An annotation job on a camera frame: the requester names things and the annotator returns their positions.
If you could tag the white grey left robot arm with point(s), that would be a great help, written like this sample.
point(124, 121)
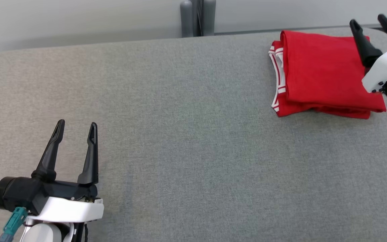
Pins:
point(42, 235)

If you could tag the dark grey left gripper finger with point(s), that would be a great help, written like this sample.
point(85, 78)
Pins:
point(50, 151)
point(91, 158)

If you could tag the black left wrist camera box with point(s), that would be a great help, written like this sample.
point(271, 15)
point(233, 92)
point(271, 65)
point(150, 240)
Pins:
point(29, 195)

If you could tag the red basketball jersey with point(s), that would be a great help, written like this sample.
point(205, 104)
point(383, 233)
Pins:
point(321, 67)

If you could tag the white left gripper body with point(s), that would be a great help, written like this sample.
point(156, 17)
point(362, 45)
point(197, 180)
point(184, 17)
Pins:
point(76, 208)

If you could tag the grey padded cylinder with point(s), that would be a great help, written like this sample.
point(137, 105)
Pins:
point(209, 16)

